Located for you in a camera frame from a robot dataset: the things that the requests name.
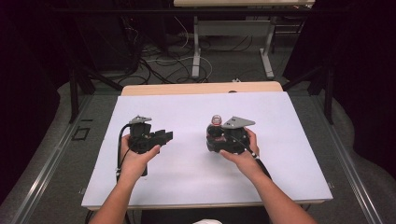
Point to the metal floor rail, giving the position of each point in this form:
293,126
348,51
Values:
351,168
46,168

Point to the wooden table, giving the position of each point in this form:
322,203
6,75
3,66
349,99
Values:
186,88

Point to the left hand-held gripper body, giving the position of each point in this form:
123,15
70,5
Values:
140,137

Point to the white table mat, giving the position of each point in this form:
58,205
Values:
193,174

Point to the black horizontal bar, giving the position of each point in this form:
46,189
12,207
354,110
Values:
155,10

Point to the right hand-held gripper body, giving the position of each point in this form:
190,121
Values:
236,140

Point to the white-framed desk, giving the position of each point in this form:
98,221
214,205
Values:
233,28

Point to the cola bottle with red label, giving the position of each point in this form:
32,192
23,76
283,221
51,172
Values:
217,120

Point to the dark curtain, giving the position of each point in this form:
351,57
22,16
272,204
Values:
367,77
21,77

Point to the person's right hand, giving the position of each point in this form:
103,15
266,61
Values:
246,165

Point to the person's white garment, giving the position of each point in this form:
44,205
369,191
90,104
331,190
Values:
208,222

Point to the black metal stand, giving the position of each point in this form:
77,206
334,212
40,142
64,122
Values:
74,93
328,93

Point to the person's dark pants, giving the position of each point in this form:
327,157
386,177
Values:
174,217

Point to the dark equipment cabinet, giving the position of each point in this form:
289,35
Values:
106,43

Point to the person's left hand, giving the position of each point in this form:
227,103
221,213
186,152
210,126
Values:
134,165

